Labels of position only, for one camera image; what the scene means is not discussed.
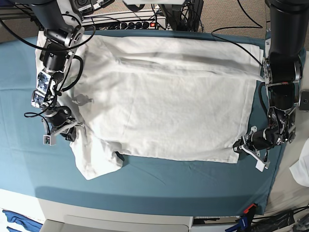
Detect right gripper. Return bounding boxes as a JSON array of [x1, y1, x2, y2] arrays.
[[42, 106, 83, 142]]

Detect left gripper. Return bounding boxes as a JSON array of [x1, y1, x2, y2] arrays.
[[233, 126, 278, 161]]

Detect white T-shirt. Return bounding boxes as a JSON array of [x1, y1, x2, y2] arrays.
[[36, 31, 265, 181]]

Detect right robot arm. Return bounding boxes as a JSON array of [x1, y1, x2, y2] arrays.
[[17, 0, 92, 145]]

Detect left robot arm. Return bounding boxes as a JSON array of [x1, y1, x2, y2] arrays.
[[233, 0, 309, 163]]

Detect teal table cloth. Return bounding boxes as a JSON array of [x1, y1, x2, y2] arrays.
[[0, 41, 299, 216]]

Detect orange black clamp bottom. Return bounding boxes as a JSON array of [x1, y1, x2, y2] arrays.
[[243, 203, 258, 217]]

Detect white cloth right edge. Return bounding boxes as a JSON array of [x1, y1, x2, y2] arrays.
[[289, 139, 309, 188]]

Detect blue clamp bottom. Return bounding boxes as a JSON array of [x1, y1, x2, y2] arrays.
[[225, 216, 252, 232]]

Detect small grey device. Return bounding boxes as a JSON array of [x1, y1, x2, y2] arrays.
[[298, 89, 309, 112]]

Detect white storage bin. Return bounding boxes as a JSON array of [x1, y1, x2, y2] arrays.
[[40, 215, 190, 232]]

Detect blue cloth bottom left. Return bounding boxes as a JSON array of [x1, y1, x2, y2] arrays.
[[2, 210, 43, 232]]

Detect black power strip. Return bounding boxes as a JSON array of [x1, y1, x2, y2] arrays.
[[106, 20, 167, 31]]

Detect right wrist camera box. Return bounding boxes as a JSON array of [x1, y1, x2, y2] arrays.
[[43, 134, 56, 146]]

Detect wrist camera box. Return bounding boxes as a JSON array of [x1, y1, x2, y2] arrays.
[[255, 160, 270, 172], [43, 134, 56, 146]]

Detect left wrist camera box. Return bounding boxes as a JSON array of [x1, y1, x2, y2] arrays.
[[255, 160, 270, 172]]

